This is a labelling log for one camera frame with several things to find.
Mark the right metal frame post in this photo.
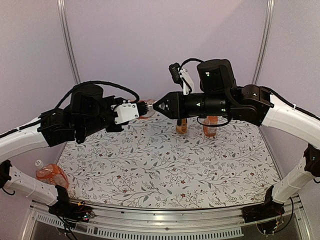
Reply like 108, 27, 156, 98
252, 0, 276, 85

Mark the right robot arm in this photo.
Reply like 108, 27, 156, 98
153, 59, 320, 223

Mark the orange bottle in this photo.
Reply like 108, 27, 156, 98
202, 116, 218, 138
35, 159, 69, 189
139, 98, 157, 120

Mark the floral tablecloth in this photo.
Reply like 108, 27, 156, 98
58, 113, 280, 209

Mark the yellow dark-label bottle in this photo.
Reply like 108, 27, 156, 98
175, 118, 188, 135

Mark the left metal frame post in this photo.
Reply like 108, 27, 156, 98
57, 0, 81, 85

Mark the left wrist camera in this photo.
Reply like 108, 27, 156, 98
111, 100, 148, 124

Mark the metal frame post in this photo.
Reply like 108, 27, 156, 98
252, 0, 276, 85
57, 0, 81, 85

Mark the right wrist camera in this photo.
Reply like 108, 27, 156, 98
168, 62, 195, 95

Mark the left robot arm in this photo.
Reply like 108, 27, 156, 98
0, 80, 140, 217

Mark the aluminium front rail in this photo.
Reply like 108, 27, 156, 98
21, 196, 314, 240

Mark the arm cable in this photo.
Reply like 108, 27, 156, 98
181, 58, 206, 68
53, 80, 140, 111

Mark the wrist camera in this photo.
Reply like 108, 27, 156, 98
168, 62, 195, 95
111, 100, 148, 124

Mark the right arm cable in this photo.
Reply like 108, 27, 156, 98
181, 58, 206, 68

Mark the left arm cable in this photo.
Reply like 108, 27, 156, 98
53, 80, 140, 111

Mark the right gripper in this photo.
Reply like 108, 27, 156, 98
153, 90, 230, 119

